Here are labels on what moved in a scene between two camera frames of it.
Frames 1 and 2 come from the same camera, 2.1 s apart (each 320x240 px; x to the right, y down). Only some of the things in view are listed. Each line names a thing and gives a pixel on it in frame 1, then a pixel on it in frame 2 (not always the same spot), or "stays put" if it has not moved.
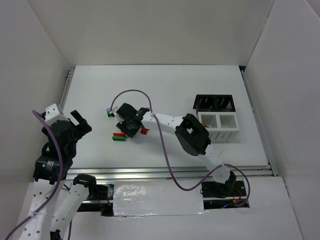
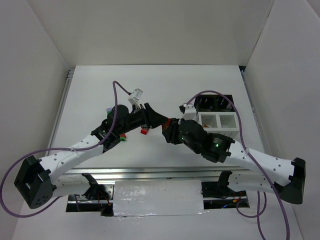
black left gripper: [79, 124] → [145, 116]
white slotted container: [222, 126] stays put
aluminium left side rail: [68, 80] stays put
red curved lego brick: [144, 131] stays put
